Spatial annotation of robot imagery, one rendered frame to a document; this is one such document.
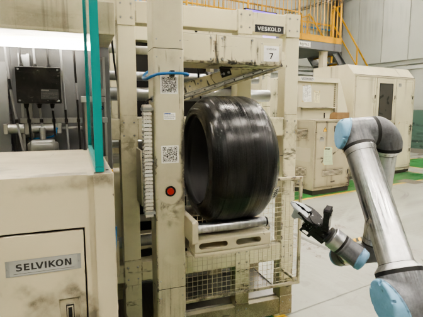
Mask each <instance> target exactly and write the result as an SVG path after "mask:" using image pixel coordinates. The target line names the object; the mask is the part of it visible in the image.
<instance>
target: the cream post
mask: <svg viewBox="0 0 423 317"><path fill-rule="evenodd" d="M147 48H148V76H150V75H152V74H154V73H158V72H169V71H170V70H175V72H183V0H147ZM177 76H178V94H161V90H160V76H159V75H158V76H155V77H153V78H151V79H149V98H150V96H154V102H152V103H151V102H150V101H149V104H150V105H151V106H152V107H151V108H154V110H153V111H151V113H152V115H151V117H152V119H151V121H152V123H149V124H151V125H152V127H149V128H152V131H151V132H152V134H151V136H152V138H151V140H152V143H151V144H152V146H151V147H152V150H151V151H152V154H151V155H152V159H154V163H152V165H151V166H152V171H153V173H152V174H153V176H152V178H153V180H152V181H153V184H152V185H153V187H152V188H153V191H152V192H153V200H154V202H153V204H154V205H153V207H154V210H155V212H156V214H155V216H154V217H151V222H152V278H153V305H154V317H186V268H185V235H184V215H185V202H184V75H177ZM164 113H176V120H164ZM168 145H179V163H168V164H162V160H161V146H168ZM169 188H173V189H174V194H172V195H169V194H168V193H167V190H168V189H169Z"/></svg>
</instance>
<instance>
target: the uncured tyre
mask: <svg viewBox="0 0 423 317"><path fill-rule="evenodd" d="M278 177H279V146H278V139H277V136H276V131H275V129H274V125H273V122H272V121H271V118H270V117H269V115H268V114H267V112H265V110H264V109H263V108H262V106H261V105H260V104H259V103H258V102H257V101H255V100H253V99H251V98H248V97H244V96H207V97H203V98H201V99H199V100H198V101H197V102H196V103H195V104H194V105H193V106H192V107H191V108H190V110H189V111H188V113H187V116H186V119H185V122H184V185H185V188H186V193H187V195H188V199H189V202H190V204H191V206H192V208H193V209H194V211H195V212H196V213H197V214H199V215H200V216H201V217H202V218H203V219H204V220H207V221H212V222H213V221H225V220H236V219H242V218H253V217H255V216H257V215H259V214H261V213H262V212H263V211H264V209H265V208H266V206H267V205H268V204H269V202H270V200H271V196H272V193H273V189H274V188H275V187H276V186H277V183H278Z"/></svg>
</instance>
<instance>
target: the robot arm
mask: <svg viewBox="0 0 423 317"><path fill-rule="evenodd" d="M334 142H335V145H336V147H337V148H338V149H340V150H342V149H343V151H344V155H345V156H346V158H347V162H348V165H349V169H350V171H351V175H352V179H353V182H354V186H355V188H356V192H357V195H358V199H359V203H360V205H361V209H362V212H363V216H364V219H365V222H364V232H363V237H362V242H361V243H356V242H355V241H354V240H353V239H352V238H350V237H349V236H347V235H346V234H345V233H343V232H342V231H341V230H340V229H338V228H337V229H335V228H333V227H332V228H331V229H330V224H331V219H332V213H333V209H332V208H333V206H329V205H326V207H325V208H324V212H323V214H324V217H322V216H321V215H320V214H319V212H317V211H316V210H315V209H313V208H312V207H311V206H308V205H306V204H302V203H298V202H295V201H291V203H290V204H291V206H292V207H293V209H294V210H293V213H292V215H291V216H292V218H294V219H296V218H300V219H301V220H303V223H302V227H301V228H300V229H299V230H300V231H301V232H302V233H304V232H303V231H302V230H305V231H307V232H308V234H306V233H304V234H305V235H306V236H307V237H310V236H312V237H313V238H314V239H316V241H318V242H319V243H321V244H323V242H325V246H326V247H327V248H329V249H330V252H329V258H330V261H331V262H332V263H333V264H334V265H336V266H339V267H343V266H347V265H351V266H352V267H353V268H354V269H356V270H359V269H361V268H362V267H363V266H364V265H365V264H368V263H378V268H377V269H376V271H375V273H374V274H375V278H376V279H374V280H373V281H371V284H370V285H371V286H370V287H369V294H370V298H371V302H372V305H373V306H374V309H375V311H376V313H377V315H378V317H423V265H422V264H420V263H418V262H417V261H415V259H414V256H413V255H412V251H411V249H410V245H409V242H408V240H407V236H406V234H405V230H404V228H403V225H402V222H401V219H400V216H399V213H398V210H397V207H396V204H395V201H394V198H393V196H392V185H393V178H394V173H395V166H396V161H397V155H398V154H400V153H401V152H402V149H403V140H402V136H401V134H400V132H399V130H398V128H397V127H396V126H395V125H394V124H393V123H392V122H391V121H389V120H388V119H386V118H383V117H381V116H369V117H360V118H346V119H341V120H340V121H339V122H338V123H337V125H336V128H335V132H334ZM309 214H310V215H309Z"/></svg>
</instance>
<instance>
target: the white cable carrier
mask: <svg viewBox="0 0 423 317"><path fill-rule="evenodd" d="M151 107H152V106H151V105H150V104H143V105H142V108H151ZM151 115H152V113H151V111H142V119H143V120H142V123H143V124H142V127H143V128H142V131H143V132H142V134H143V135H142V138H143V139H142V141H143V143H142V145H143V147H142V149H143V150H142V153H143V154H142V156H143V159H142V160H144V161H143V164H144V165H143V168H144V169H143V175H144V176H143V179H144V180H143V182H144V184H143V186H144V211H145V212H153V211H155V210H154V207H153V205H154V204H153V202H154V200H153V192H152V191H153V188H152V187H153V185H152V184H153V181H152V180H153V178H152V176H153V174H152V173H153V171H152V166H151V165H152V163H154V159H152V155H151V154H152V151H151V150H152V147H151V146H152V144H151V143H152V140H151V138H152V136H151V134H152V132H151V131H152V128H149V127H152V125H151V124H149V123H152V121H151V119H152V117H151ZM144 215H145V214H144ZM145 217H146V218H148V217H154V215H153V214H150V215H145Z"/></svg>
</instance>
